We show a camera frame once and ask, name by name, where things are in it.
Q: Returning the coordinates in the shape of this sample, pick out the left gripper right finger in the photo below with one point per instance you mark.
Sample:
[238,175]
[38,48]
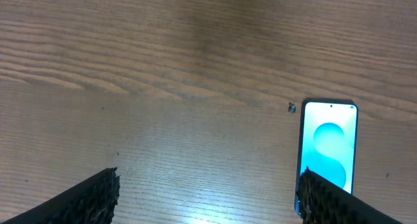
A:
[322,202]

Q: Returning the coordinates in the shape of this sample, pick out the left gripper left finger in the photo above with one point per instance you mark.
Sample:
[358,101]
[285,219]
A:
[92,201]

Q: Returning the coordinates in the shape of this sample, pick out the smartphone with blue screen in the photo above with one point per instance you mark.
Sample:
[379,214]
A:
[327,140]

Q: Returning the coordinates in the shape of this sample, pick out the small dark speck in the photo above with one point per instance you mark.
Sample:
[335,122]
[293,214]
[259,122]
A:
[292,108]

